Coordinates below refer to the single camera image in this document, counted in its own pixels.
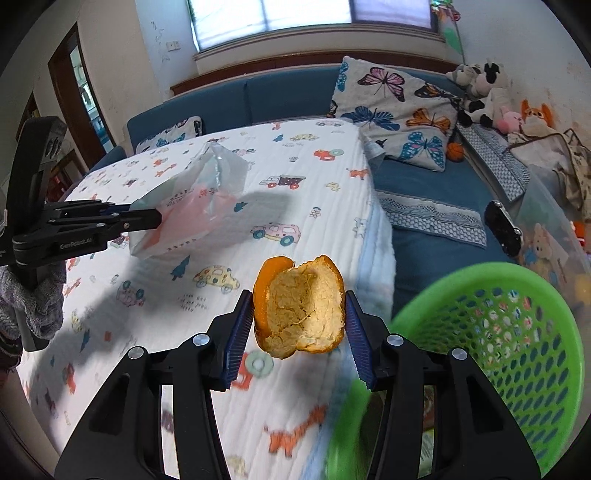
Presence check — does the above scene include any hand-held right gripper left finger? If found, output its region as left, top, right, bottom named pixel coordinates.
left=54, top=290, right=256, bottom=480

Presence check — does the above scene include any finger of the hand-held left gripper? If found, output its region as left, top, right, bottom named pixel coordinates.
left=11, top=209, right=163, bottom=267
left=42, top=200, right=134, bottom=227

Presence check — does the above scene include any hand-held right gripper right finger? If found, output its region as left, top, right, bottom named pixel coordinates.
left=344, top=290, right=541, bottom=480

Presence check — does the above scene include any translucent plastic bag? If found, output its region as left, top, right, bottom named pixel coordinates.
left=127, top=141, right=250, bottom=258

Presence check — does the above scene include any orange peel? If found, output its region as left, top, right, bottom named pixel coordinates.
left=252, top=255, right=347, bottom=358

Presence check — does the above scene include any green plastic basket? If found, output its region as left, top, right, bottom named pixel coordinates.
left=325, top=261, right=585, bottom=480

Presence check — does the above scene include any person's left hand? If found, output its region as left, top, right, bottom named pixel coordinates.
left=0, top=263, right=68, bottom=370

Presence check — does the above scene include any small butterfly pillow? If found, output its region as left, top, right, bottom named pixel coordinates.
left=135, top=115, right=204, bottom=155

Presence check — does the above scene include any patterned grey cloth strip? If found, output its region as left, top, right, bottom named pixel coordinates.
left=455, top=122, right=532, bottom=201
left=376, top=191, right=488, bottom=250

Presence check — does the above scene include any printed cartoon blanket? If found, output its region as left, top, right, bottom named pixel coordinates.
left=18, top=117, right=395, bottom=480

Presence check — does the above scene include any black toy car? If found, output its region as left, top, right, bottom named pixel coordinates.
left=484, top=200, right=523, bottom=258

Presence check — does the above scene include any blue sofa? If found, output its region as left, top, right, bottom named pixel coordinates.
left=92, top=65, right=532, bottom=315

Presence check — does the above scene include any clear storage box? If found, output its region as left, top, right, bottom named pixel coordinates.
left=517, top=175, right=591, bottom=315

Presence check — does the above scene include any large butterfly pillow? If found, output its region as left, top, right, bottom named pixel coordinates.
left=325, top=55, right=465, bottom=172

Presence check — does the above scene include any pink plush toy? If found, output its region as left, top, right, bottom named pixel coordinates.
left=493, top=110, right=525, bottom=134

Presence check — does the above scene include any window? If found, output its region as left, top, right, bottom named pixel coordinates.
left=187, top=0, right=439, bottom=51

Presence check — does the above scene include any cow plush toy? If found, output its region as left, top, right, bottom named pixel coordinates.
left=457, top=61, right=513, bottom=129

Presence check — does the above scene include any pile of clothes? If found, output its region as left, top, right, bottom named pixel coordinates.
left=508, top=129, right=591, bottom=210

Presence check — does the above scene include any orange fox plush toy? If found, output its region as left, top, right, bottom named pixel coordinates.
left=519, top=99, right=555, bottom=137

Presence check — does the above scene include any grey plush toy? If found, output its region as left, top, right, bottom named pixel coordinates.
left=445, top=64, right=483, bottom=88

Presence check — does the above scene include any colourful pinwheel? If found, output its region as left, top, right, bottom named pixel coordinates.
left=429, top=0, right=465, bottom=63

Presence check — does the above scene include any brown wooden door frame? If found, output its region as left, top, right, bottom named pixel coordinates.
left=48, top=32, right=116, bottom=160

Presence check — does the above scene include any brown wooden wall ledge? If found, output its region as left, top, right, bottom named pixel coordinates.
left=170, top=55, right=462, bottom=96

